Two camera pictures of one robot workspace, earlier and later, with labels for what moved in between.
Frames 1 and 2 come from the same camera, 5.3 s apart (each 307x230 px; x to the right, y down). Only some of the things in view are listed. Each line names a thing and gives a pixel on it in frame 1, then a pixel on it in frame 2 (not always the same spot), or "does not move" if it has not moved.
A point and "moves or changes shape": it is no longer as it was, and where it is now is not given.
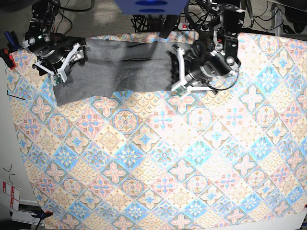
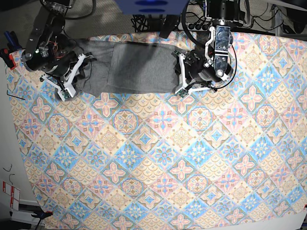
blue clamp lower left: (41, 215) does not move
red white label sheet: (15, 193) does not move
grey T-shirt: (114, 65) moves or changes shape
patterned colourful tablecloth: (232, 158) does not move
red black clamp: (8, 58) does not move
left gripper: (55, 66) -> (64, 79)
